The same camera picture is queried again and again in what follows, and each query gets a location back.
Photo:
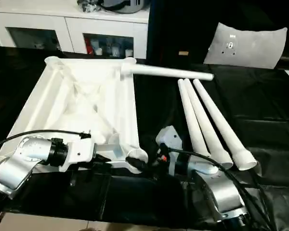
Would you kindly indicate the white plastic table leg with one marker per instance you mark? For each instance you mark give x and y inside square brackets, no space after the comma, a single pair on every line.
[219,115]
[202,115]
[190,113]
[168,72]

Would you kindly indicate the white plastic table top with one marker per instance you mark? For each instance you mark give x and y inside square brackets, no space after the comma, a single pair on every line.
[86,96]

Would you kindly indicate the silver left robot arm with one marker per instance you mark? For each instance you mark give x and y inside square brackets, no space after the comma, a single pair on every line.
[19,159]

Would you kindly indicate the black work mat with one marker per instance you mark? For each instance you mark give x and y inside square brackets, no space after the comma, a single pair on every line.
[149,197]

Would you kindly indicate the small yellow label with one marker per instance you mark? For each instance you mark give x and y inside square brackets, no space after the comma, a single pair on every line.
[184,53]

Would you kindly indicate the white cabinet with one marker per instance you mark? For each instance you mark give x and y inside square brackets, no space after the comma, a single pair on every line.
[67,31]

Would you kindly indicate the tangled small items pile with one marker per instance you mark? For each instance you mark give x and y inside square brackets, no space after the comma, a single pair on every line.
[90,6]

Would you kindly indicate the grey bag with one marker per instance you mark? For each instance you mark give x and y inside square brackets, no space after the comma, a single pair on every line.
[125,5]

